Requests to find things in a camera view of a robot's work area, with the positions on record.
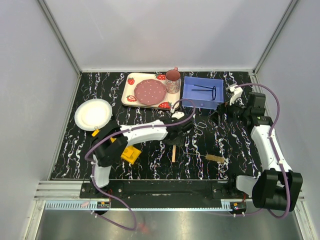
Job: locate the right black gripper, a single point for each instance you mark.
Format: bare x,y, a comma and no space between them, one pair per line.
224,108

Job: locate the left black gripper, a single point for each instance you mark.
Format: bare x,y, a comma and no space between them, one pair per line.
178,142

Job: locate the wooden test tube clamp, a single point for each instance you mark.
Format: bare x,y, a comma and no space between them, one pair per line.
173,159

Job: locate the test tube brush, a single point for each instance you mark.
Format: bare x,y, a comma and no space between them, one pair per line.
210,157

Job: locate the glass test tube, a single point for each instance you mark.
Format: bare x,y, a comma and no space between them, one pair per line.
96,129

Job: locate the metal crucible tongs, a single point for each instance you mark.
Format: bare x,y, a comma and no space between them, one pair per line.
199,128

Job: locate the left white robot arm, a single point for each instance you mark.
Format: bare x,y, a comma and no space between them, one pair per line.
134,134

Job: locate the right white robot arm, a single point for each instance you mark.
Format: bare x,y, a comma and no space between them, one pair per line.
277,187

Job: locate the blue plastic drawer box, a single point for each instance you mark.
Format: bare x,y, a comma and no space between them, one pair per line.
203,99

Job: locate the yellow test tube rack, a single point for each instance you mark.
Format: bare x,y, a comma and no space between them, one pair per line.
130,155

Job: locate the pink dotted plate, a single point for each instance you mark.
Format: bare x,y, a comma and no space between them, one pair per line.
150,92

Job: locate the strawberry pattern tray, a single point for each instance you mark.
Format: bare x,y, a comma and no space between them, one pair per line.
128,98

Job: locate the pink floral mug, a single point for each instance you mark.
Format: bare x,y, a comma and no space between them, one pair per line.
173,80

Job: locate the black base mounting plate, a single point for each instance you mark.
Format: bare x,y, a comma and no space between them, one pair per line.
165,194

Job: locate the white paper plate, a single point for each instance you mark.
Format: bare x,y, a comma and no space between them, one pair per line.
93,114

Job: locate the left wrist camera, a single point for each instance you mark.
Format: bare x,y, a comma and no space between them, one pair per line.
176,114

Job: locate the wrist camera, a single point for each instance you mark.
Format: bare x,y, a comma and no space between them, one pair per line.
235,93
176,114

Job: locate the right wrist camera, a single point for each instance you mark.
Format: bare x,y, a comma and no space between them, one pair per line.
235,93

